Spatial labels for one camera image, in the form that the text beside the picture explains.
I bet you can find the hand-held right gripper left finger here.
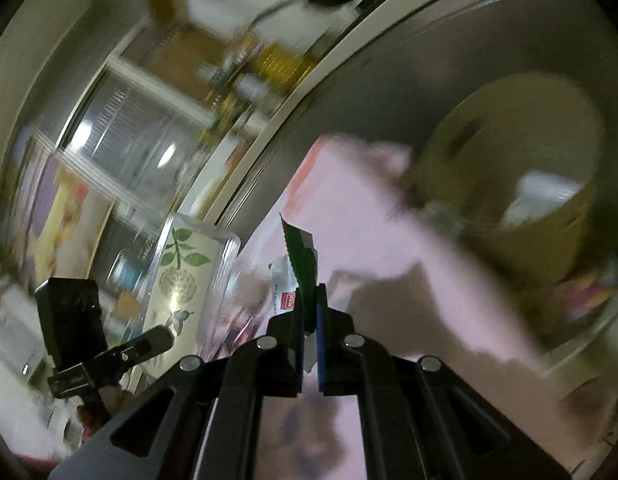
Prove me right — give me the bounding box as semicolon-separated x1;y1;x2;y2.
49;305;307;480

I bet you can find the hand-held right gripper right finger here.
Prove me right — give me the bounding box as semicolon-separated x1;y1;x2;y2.
316;284;572;480

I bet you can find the green foil wrapper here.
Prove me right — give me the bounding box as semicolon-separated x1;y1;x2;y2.
279;212;321;336

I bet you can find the yellow round basket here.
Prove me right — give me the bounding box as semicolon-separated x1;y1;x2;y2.
414;74;606;281

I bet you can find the white wrapper with red label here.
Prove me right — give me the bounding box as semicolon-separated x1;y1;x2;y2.
266;255;315;317

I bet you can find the pink printed tablecloth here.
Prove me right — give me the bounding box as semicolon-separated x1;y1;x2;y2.
209;135;618;480

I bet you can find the clear plastic box plant print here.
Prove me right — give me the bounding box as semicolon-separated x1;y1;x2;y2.
139;212;241;376

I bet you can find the glass window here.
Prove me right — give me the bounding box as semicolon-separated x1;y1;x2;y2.
59;67;215;211

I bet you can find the yellow cooking oil bottle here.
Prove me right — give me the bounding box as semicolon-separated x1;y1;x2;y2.
256;45;315;93

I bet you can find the colourful wall poster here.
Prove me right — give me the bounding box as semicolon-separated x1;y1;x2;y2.
19;160;115;281

